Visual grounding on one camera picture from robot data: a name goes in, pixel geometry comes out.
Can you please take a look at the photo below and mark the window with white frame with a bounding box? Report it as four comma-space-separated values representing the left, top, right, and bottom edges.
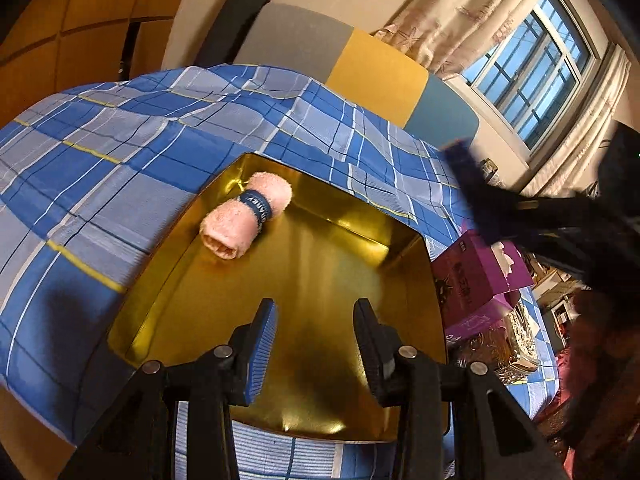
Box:
460, 0, 611, 153

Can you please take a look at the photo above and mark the pink towel blue band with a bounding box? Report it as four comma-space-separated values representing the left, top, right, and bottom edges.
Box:
200, 172, 293, 261

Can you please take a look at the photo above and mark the grey yellow teal padded headboard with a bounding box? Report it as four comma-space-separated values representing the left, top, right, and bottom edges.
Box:
237, 2, 481, 148

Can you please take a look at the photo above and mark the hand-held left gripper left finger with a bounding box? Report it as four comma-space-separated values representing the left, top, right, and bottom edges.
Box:
60, 297, 278, 480

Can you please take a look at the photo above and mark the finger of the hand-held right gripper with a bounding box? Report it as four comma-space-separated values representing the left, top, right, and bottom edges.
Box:
440, 139, 540, 245

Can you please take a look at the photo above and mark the ornate silver box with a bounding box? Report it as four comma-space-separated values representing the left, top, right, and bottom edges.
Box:
465, 305, 541, 386

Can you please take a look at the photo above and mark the beige patterned curtain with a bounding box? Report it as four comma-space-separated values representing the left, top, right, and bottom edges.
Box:
375, 0, 616, 81
520, 45, 636, 198

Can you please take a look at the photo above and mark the dark red patterned cloth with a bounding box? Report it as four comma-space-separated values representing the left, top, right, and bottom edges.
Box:
537, 287, 640, 480

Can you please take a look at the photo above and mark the blue plaid bedsheet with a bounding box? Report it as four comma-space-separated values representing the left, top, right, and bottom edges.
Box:
0, 64, 558, 480

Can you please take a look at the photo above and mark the purple tissue box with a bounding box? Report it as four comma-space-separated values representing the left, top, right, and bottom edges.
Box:
431, 217, 536, 343

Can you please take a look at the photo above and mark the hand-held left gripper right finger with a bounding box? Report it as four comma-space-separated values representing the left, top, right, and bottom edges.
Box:
352, 298, 568, 480

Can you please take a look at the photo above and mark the gold metal tray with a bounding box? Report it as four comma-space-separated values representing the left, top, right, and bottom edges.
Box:
107, 152, 451, 443

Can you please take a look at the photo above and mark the wooden wardrobe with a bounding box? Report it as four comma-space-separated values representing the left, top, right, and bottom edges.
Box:
0, 0, 201, 126

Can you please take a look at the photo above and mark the black cushion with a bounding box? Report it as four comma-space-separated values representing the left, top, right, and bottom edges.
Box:
192, 0, 278, 68

